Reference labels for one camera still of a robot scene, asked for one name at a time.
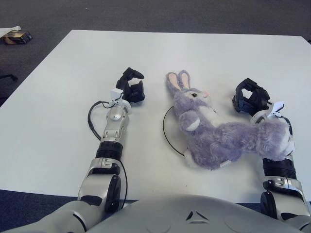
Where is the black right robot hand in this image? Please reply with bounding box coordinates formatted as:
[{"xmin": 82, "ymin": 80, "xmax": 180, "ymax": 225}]
[{"xmin": 232, "ymin": 78, "xmax": 272, "ymax": 116}]

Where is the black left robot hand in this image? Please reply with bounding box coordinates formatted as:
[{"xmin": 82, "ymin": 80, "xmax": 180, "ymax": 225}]
[{"xmin": 115, "ymin": 67, "xmax": 146, "ymax": 105}]

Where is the purple plush bunny doll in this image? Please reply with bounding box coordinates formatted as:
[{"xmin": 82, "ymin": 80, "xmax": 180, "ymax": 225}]
[{"xmin": 166, "ymin": 69, "xmax": 292, "ymax": 170}]

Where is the white plate black rim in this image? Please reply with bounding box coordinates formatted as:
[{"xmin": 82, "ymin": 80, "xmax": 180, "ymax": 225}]
[{"xmin": 162, "ymin": 106, "xmax": 195, "ymax": 158}]

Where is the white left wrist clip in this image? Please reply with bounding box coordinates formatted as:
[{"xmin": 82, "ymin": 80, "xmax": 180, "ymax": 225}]
[{"xmin": 109, "ymin": 88, "xmax": 124, "ymax": 107}]

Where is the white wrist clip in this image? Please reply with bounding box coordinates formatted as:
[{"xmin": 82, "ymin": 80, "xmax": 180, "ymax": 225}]
[
  {"xmin": 109, "ymin": 88, "xmax": 124, "ymax": 107},
  {"xmin": 267, "ymin": 100, "xmax": 285, "ymax": 117}
]

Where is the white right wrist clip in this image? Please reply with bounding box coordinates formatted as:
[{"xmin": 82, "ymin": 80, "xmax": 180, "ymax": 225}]
[{"xmin": 267, "ymin": 100, "xmax": 285, "ymax": 117}]

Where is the black chair leg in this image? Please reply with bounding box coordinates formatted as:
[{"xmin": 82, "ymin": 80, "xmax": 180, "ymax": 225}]
[{"xmin": 0, "ymin": 74, "xmax": 19, "ymax": 85}]

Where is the brown cardboard box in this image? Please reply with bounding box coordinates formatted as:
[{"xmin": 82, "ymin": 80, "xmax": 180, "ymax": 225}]
[{"xmin": 5, "ymin": 30, "xmax": 33, "ymax": 45}]

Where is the silver robot torso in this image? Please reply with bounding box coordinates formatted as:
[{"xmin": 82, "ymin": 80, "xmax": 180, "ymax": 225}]
[{"xmin": 89, "ymin": 194, "xmax": 311, "ymax": 233}]

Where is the white cloth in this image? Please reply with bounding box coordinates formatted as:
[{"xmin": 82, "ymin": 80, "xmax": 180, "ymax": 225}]
[{"xmin": 0, "ymin": 24, "xmax": 21, "ymax": 37}]

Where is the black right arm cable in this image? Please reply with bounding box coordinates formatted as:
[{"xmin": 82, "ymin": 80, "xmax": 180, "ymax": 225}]
[{"xmin": 281, "ymin": 116, "xmax": 294, "ymax": 136}]

